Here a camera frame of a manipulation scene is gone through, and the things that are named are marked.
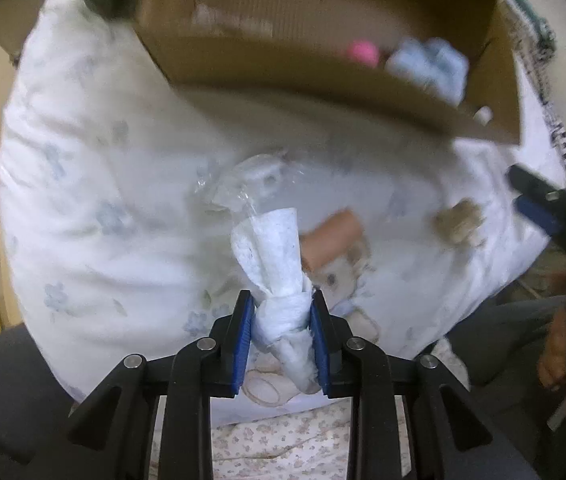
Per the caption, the beige floral scrunchie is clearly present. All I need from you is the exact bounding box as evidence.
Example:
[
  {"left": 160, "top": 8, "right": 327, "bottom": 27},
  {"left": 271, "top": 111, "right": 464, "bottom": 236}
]
[{"left": 434, "top": 197, "right": 484, "bottom": 248}]

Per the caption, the white knotted cloth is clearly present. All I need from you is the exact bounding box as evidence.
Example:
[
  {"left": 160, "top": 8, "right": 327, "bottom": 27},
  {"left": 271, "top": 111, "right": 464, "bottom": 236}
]
[{"left": 231, "top": 208, "right": 319, "bottom": 393}]

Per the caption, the light blue fluffy scrunchie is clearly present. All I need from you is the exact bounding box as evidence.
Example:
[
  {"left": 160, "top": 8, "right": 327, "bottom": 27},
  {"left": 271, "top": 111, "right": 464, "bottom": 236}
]
[{"left": 385, "top": 37, "right": 469, "bottom": 106}]

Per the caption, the mauve fabric scrunchie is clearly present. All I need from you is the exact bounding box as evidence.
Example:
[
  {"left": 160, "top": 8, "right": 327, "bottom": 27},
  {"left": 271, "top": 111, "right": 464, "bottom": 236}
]
[{"left": 192, "top": 3, "right": 273, "bottom": 38}]

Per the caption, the clear plastic bag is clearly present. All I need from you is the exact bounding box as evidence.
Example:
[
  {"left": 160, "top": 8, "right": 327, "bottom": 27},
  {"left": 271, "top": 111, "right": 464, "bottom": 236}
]
[{"left": 193, "top": 150, "right": 295, "bottom": 214}]

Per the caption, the brown cardboard box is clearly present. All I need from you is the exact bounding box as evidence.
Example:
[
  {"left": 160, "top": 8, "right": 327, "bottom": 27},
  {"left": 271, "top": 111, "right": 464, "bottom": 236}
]
[{"left": 134, "top": 0, "right": 522, "bottom": 144}]

